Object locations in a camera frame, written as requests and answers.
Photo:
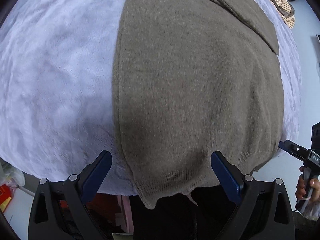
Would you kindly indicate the lavender plush bed blanket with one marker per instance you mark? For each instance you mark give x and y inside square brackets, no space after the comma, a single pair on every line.
[57,61]

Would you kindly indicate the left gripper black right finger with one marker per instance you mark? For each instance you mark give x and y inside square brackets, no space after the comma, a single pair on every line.
[263,209]

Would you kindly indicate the red package on floor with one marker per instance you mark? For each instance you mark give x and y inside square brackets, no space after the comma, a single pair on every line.
[7,192]

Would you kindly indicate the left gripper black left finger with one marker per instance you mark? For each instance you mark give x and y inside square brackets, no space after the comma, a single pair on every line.
[46,217]

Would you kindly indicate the person's right hand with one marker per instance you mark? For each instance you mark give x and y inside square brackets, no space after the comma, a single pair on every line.
[300,192]

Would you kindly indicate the clear plastic bag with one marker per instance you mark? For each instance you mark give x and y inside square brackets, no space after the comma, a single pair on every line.
[11,176]

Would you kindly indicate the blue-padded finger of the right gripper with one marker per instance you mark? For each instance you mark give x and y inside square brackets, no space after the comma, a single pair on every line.
[290,147]

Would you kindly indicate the olive brown knit sweater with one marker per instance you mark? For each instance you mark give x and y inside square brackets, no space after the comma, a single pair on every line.
[191,77]

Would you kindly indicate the striped beige garment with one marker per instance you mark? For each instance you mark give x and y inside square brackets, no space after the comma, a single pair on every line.
[286,11]

